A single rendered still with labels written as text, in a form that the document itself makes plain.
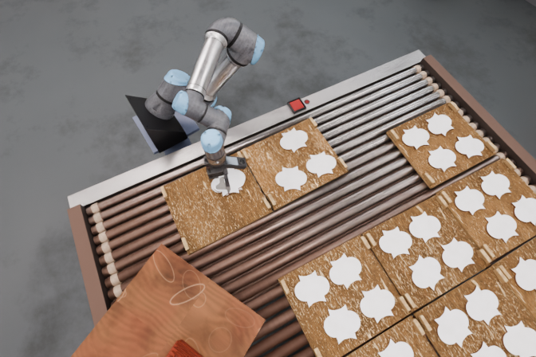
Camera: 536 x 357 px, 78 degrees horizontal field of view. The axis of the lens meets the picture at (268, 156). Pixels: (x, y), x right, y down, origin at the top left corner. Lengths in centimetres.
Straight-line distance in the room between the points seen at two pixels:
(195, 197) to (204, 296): 45
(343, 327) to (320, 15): 307
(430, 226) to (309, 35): 243
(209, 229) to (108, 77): 228
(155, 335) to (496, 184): 160
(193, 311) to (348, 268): 63
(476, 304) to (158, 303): 123
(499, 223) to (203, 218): 131
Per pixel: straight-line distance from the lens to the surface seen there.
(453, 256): 165
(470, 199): 178
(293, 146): 165
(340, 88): 193
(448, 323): 159
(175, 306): 138
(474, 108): 207
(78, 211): 172
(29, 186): 316
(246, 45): 143
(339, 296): 147
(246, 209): 152
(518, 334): 172
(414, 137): 182
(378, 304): 150
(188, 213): 155
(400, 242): 157
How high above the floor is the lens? 237
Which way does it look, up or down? 62 degrees down
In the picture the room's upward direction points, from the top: straight up
